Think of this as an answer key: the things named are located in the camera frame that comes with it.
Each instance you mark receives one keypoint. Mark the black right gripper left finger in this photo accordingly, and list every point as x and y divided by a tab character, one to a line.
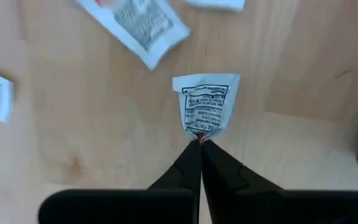
185	174

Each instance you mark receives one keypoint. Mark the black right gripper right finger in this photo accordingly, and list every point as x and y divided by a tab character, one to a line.
225	186

